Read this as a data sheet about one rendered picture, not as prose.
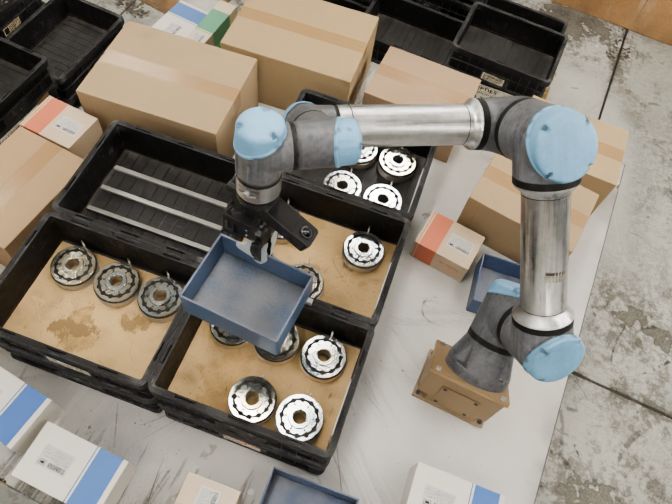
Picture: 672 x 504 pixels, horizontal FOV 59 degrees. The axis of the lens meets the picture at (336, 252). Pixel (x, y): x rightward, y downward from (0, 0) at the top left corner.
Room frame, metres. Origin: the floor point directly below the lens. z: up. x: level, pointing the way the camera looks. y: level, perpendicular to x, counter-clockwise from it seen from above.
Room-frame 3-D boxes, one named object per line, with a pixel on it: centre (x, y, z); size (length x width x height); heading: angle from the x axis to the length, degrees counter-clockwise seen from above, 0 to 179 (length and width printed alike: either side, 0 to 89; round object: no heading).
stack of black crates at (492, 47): (1.96, -0.51, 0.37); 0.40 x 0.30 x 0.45; 75
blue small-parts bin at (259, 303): (0.47, 0.15, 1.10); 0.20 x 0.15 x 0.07; 75
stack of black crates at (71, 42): (1.65, 1.18, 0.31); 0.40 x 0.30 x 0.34; 165
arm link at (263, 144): (0.56, 0.14, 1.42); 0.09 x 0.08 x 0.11; 112
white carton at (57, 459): (0.14, 0.45, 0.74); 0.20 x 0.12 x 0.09; 76
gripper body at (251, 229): (0.55, 0.15, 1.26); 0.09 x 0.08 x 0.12; 73
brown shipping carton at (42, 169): (0.74, 0.82, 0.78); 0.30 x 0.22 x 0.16; 162
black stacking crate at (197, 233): (0.77, 0.45, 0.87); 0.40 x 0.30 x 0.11; 81
